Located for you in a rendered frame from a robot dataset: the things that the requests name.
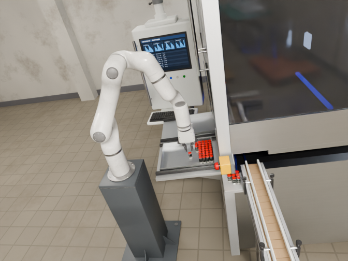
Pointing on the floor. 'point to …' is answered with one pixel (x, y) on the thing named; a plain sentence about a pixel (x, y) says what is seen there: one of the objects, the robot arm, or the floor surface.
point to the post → (220, 104)
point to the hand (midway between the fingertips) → (188, 147)
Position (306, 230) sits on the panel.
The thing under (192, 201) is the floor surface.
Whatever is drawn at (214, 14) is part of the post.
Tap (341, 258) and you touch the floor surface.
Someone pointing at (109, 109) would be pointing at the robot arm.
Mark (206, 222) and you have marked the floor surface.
